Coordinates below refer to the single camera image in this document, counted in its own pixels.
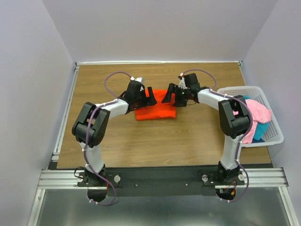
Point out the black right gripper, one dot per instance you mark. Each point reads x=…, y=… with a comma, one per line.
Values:
x=174, y=88

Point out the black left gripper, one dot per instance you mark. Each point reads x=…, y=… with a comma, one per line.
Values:
x=147, y=101

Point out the orange t shirt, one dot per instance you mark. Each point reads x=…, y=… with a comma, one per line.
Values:
x=159, y=110

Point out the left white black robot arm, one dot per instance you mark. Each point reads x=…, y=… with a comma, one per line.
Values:
x=90, y=126

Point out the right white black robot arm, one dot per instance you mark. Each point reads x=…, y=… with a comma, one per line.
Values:
x=234, y=115

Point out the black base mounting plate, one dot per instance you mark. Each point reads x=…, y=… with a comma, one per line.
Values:
x=194, y=189

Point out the pink t shirt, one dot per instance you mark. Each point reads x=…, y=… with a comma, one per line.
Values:
x=258, y=113

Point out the teal t shirt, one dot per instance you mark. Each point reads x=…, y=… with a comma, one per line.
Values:
x=261, y=129

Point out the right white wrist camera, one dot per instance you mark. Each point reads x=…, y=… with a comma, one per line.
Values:
x=181, y=84

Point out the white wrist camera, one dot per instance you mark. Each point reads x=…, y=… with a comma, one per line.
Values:
x=138, y=79
x=181, y=84

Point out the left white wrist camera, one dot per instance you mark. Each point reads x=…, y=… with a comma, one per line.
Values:
x=138, y=79

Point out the aluminium frame rail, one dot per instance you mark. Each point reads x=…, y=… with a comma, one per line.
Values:
x=130, y=177

